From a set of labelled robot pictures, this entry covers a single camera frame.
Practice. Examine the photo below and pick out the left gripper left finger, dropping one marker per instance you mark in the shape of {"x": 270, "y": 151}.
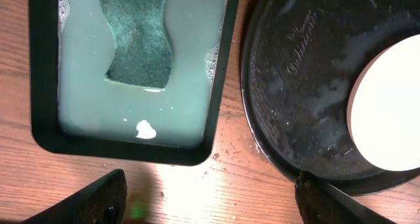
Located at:
{"x": 103, "y": 201}

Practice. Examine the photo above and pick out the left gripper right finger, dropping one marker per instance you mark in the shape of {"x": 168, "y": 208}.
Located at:
{"x": 320, "y": 202}

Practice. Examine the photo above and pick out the white plate with stain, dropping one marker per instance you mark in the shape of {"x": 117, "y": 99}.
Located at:
{"x": 383, "y": 108}

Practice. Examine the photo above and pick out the green yellow sponge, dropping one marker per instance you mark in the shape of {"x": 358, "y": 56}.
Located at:
{"x": 143, "y": 55}

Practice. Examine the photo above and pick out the rectangular black water tray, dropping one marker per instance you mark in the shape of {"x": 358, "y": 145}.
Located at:
{"x": 76, "y": 110}

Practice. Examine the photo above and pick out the round black tray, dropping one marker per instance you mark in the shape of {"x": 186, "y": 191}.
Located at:
{"x": 300, "y": 60}

